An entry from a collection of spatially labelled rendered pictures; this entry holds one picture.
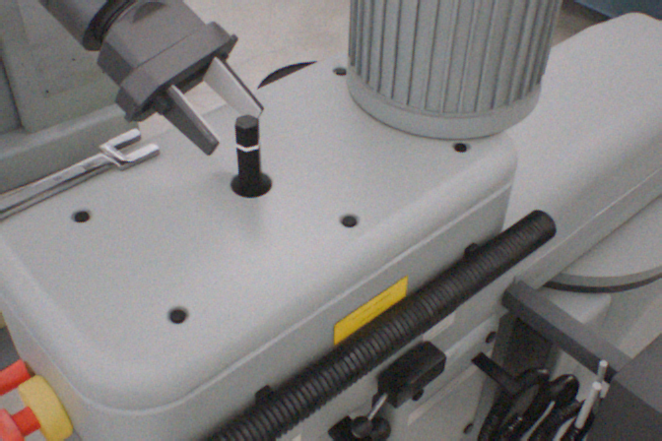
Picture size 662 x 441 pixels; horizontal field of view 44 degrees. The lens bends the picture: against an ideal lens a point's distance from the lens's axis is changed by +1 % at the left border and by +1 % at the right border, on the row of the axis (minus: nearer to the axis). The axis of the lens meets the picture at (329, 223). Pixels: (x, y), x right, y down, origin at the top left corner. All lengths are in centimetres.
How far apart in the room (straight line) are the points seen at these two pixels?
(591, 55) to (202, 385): 79
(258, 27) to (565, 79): 371
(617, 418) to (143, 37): 57
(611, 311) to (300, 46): 354
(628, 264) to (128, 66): 76
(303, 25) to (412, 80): 403
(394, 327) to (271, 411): 14
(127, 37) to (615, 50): 75
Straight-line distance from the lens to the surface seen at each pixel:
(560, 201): 99
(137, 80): 67
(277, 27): 476
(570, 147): 103
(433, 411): 105
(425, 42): 73
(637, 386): 84
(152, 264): 66
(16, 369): 86
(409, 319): 73
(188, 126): 68
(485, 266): 79
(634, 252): 121
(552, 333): 99
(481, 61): 74
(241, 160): 70
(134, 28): 70
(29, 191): 74
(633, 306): 125
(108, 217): 71
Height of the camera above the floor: 236
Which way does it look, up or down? 43 degrees down
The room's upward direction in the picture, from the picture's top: 2 degrees clockwise
